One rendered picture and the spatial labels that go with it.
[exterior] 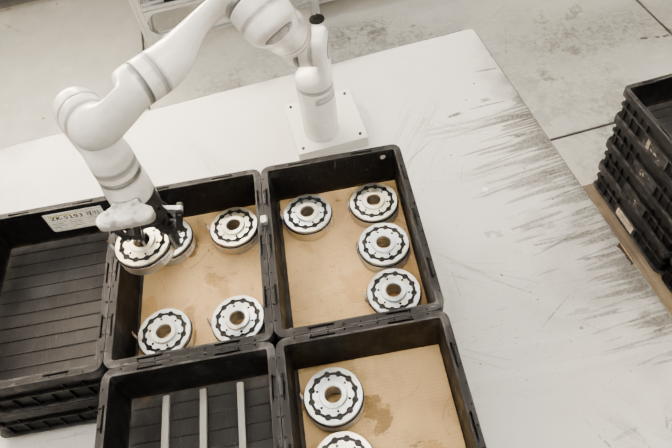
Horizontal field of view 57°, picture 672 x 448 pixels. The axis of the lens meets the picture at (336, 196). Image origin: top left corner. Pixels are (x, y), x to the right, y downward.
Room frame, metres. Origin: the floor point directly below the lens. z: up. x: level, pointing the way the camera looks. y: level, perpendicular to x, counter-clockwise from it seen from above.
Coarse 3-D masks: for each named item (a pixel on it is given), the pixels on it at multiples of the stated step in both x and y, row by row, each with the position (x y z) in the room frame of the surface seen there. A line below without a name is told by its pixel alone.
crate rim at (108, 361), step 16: (224, 176) 0.88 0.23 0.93; (240, 176) 0.87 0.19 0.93; (256, 176) 0.86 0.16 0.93; (256, 192) 0.82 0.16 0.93; (256, 208) 0.78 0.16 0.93; (112, 288) 0.65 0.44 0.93; (112, 304) 0.61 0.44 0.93; (112, 320) 0.59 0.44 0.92; (272, 320) 0.52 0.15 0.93; (112, 336) 0.55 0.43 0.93; (256, 336) 0.50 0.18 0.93; (272, 336) 0.50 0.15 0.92; (112, 352) 0.52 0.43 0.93; (160, 352) 0.50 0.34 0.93; (176, 352) 0.49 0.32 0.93; (192, 352) 0.49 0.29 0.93; (112, 368) 0.49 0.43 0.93
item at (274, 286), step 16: (304, 160) 0.88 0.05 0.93; (320, 160) 0.88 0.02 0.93; (336, 160) 0.87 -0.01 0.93; (400, 160) 0.84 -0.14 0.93; (416, 208) 0.71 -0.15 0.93; (272, 224) 0.73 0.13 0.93; (416, 224) 0.67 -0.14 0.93; (272, 240) 0.69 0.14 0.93; (272, 256) 0.66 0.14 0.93; (272, 272) 0.62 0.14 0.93; (432, 272) 0.56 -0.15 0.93; (272, 288) 0.59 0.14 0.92; (432, 288) 0.53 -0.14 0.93; (272, 304) 0.55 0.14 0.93; (432, 304) 0.50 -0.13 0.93; (336, 320) 0.50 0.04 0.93; (352, 320) 0.50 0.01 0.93; (368, 320) 0.49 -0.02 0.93; (288, 336) 0.49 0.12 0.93
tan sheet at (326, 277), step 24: (336, 192) 0.86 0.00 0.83; (336, 216) 0.80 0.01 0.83; (288, 240) 0.76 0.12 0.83; (336, 240) 0.74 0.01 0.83; (288, 264) 0.70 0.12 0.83; (312, 264) 0.69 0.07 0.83; (336, 264) 0.68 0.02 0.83; (360, 264) 0.67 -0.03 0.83; (408, 264) 0.65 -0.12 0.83; (312, 288) 0.63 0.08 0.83; (336, 288) 0.62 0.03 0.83; (360, 288) 0.61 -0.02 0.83; (312, 312) 0.58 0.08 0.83; (336, 312) 0.57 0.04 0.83; (360, 312) 0.56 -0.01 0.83
